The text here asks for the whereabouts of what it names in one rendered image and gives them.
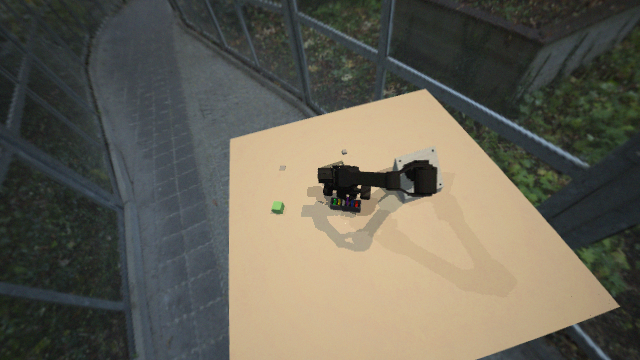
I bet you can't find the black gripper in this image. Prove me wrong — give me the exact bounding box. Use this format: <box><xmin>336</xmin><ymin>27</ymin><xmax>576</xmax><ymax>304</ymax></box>
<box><xmin>323</xmin><ymin>183</ymin><xmax>371</xmax><ymax>201</ymax></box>

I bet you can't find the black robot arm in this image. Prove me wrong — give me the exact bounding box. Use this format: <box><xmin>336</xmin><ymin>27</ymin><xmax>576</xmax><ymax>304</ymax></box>
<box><xmin>317</xmin><ymin>160</ymin><xmax>438</xmax><ymax>197</ymax></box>

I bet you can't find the small green cube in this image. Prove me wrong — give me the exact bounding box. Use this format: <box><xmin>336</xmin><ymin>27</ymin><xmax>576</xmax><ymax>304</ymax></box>
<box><xmin>271</xmin><ymin>201</ymin><xmax>285</xmax><ymax>214</ymax></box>

